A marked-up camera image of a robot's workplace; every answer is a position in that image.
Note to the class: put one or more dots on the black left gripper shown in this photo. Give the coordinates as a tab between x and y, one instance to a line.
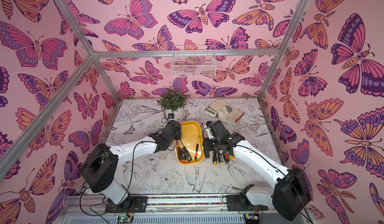
179	134

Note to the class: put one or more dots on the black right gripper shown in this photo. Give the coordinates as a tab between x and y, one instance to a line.
218	147

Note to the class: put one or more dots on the black orange handled screwdriver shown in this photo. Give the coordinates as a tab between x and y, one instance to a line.
206	151

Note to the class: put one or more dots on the yellow plastic storage tray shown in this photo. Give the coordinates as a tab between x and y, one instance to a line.
190	132

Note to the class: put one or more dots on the small orange precision screwdriver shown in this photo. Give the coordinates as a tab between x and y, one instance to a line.
197	149

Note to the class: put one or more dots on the black yellow Deli screwdriver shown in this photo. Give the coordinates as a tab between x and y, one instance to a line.
214	159

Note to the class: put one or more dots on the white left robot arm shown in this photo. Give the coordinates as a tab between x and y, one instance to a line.
100	166

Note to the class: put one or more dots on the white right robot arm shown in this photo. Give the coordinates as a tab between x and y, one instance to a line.
288	192

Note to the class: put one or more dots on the black grey screwdriver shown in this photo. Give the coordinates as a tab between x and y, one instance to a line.
186	152

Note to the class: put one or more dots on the white plastic plant pot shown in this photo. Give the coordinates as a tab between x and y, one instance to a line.
179	114

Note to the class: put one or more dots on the cream green work glove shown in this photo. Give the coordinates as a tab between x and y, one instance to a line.
214	111

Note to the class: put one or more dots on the green leafy plant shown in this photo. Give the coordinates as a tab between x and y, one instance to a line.
172	100

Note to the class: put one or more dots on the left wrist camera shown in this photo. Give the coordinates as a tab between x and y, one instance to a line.
171	116

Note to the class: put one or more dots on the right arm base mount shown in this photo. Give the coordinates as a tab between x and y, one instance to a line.
240	202

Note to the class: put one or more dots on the white wire basket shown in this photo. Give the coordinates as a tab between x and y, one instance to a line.
194	61

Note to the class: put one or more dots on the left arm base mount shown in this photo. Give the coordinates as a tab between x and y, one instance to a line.
132	204

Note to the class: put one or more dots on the white slotted cable duct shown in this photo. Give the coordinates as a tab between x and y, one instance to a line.
160	219

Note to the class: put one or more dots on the aluminium frame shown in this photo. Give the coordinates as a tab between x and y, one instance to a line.
45	48

